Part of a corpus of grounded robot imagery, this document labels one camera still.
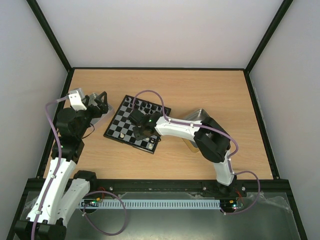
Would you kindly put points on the light blue slotted cable duct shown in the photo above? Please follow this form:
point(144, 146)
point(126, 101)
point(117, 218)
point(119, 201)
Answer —
point(157, 204)

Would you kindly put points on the left circuit board with LED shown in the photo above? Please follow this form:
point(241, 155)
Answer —
point(93, 202)

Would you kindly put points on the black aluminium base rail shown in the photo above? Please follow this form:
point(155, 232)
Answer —
point(206, 188)

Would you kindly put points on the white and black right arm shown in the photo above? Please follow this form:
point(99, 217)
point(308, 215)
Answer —
point(214, 143)

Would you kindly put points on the silver textured metal tray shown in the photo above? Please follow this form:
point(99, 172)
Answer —
point(97, 125)

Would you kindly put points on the right circuit board with LED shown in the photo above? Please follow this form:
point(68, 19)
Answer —
point(232, 204)

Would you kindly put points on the circuit board with led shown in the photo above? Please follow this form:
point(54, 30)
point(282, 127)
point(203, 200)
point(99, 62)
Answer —
point(93, 202)
point(232, 204)

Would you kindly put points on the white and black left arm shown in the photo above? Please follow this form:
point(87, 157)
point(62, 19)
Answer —
point(56, 203)

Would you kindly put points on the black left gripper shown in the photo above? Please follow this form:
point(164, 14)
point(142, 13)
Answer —
point(97, 113)

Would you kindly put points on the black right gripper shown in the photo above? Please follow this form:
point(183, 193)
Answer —
point(140, 132)

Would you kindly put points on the black chess pieces row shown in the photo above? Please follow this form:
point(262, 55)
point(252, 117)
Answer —
point(144, 106)

